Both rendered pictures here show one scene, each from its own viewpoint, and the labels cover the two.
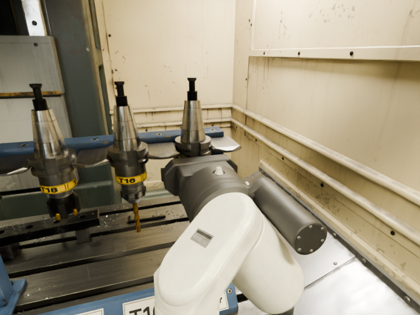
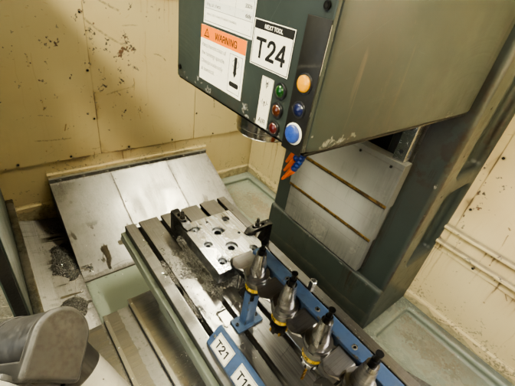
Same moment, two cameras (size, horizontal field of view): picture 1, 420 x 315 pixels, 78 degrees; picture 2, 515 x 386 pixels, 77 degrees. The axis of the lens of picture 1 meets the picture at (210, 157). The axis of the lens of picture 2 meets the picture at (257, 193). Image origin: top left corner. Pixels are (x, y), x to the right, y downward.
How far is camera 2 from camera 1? 0.51 m
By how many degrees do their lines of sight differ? 56
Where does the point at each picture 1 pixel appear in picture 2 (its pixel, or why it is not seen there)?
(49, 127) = (287, 295)
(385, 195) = not seen: outside the picture
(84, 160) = (292, 323)
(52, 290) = (264, 340)
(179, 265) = not seen: outside the picture
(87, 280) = (278, 356)
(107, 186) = (374, 292)
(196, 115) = (365, 376)
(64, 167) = (283, 315)
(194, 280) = not seen: outside the picture
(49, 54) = (395, 178)
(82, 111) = (395, 227)
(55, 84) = (385, 200)
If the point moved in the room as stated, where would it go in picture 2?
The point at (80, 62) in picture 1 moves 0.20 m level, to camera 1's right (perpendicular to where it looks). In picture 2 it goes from (420, 193) to (471, 232)
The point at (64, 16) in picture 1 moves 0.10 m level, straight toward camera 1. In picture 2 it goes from (433, 153) to (422, 161)
